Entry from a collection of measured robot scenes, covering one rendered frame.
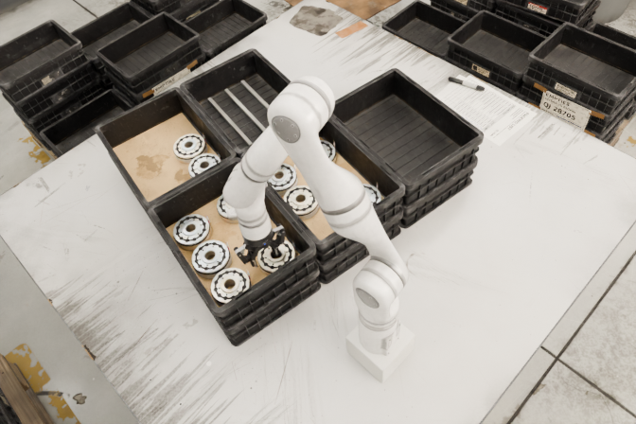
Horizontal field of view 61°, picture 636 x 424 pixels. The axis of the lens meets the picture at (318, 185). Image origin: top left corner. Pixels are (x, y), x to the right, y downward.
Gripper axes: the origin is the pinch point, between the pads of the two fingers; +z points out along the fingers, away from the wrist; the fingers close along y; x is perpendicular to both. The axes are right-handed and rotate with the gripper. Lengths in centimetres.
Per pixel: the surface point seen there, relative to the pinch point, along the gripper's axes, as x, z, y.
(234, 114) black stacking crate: 58, 6, 18
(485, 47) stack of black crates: 72, 50, 152
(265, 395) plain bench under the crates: -25.6, 17.7, -16.3
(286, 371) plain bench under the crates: -23.2, 17.7, -8.8
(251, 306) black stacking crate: -9.2, 2.9, -9.2
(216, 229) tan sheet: 18.6, 5.1, -6.8
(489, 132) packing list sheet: 10, 18, 91
